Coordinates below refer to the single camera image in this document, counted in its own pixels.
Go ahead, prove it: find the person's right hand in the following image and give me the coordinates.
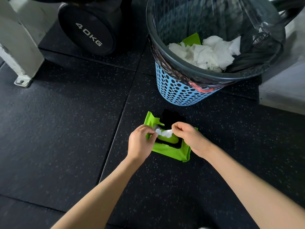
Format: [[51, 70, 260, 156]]
[[171, 121, 215, 160]]

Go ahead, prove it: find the person's left hand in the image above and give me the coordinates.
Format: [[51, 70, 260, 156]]
[[127, 124, 159, 165]]

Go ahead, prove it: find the green wet wipes pack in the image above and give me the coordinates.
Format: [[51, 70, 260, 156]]
[[144, 109, 198, 163]]

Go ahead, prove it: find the white wet wipe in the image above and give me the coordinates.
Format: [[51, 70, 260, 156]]
[[155, 128, 174, 139]]

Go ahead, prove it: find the person's right forearm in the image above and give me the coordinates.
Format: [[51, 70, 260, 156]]
[[205, 145, 305, 229]]

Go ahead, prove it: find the person's left forearm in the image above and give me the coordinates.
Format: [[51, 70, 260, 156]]
[[51, 155, 143, 229]]

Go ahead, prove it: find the black dumbbell white lettering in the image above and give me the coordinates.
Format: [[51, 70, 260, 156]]
[[58, 2, 122, 56]]

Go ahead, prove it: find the blue plastic trash basket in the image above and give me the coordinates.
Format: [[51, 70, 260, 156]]
[[155, 62, 224, 107]]

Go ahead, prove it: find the green crumpled wrapper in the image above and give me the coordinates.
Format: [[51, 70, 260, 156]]
[[179, 32, 202, 47]]

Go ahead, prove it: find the white metal rack leg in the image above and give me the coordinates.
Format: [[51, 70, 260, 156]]
[[0, 0, 45, 88]]

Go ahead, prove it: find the black kettlebell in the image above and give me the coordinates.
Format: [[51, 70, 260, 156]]
[[271, 0, 305, 26]]

